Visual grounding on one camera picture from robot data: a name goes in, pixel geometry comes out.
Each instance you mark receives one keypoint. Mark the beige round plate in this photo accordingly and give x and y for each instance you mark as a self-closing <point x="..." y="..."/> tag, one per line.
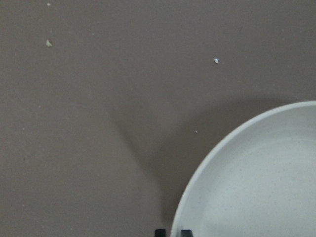
<point x="259" y="181"/>

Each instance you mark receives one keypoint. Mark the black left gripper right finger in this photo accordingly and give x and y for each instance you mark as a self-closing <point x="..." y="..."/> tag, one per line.
<point x="186" y="233"/>

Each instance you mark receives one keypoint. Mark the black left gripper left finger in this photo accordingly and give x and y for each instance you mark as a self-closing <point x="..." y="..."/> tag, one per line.
<point x="160" y="232"/>

